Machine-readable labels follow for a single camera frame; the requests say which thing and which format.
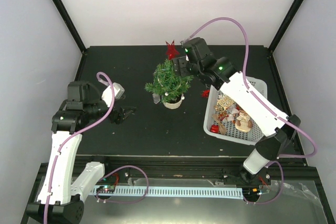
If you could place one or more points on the small green christmas tree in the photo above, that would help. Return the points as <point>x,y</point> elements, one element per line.
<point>166,83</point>

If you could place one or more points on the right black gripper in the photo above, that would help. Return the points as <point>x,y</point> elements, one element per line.
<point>179,65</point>

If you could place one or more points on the white perforated plastic basket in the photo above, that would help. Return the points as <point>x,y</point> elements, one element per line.
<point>228,119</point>

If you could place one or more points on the white slotted cable duct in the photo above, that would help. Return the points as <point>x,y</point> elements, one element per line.
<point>187,192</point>

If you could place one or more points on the right circuit board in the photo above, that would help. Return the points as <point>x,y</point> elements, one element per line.
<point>255,191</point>

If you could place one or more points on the red star ornament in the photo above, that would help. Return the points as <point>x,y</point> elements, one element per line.
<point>171,50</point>

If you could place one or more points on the clear battery box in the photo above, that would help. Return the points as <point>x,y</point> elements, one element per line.
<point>156,98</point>

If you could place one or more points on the circuit board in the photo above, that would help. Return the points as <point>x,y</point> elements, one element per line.
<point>255,191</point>
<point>105,189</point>

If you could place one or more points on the wooden snowman ornament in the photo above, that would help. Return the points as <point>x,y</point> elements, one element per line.
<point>243,122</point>

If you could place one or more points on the red berry sprig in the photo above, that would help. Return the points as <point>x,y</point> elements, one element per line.
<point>205,93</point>

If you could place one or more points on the white tree pot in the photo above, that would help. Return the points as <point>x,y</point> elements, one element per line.
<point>174,104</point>

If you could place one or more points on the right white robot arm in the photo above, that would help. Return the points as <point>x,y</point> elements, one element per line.
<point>278,128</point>

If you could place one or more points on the left circuit board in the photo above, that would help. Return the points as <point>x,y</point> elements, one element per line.
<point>105,189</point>

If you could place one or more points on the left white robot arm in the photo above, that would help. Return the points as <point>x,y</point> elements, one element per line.
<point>61,199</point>

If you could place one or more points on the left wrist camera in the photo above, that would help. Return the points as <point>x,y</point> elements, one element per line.
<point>112,93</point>

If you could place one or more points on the red gift box ornament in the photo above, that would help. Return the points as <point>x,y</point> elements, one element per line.
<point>214,129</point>

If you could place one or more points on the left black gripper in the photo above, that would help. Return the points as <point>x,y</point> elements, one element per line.
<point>118,117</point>

